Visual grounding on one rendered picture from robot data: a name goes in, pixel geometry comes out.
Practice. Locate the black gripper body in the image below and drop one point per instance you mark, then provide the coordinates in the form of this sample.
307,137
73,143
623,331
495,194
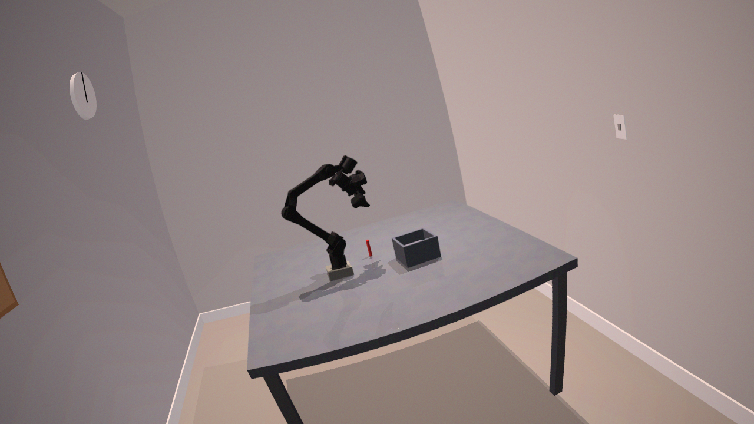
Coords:
358,198

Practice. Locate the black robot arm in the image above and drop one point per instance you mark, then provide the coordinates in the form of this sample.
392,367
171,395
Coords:
336,243

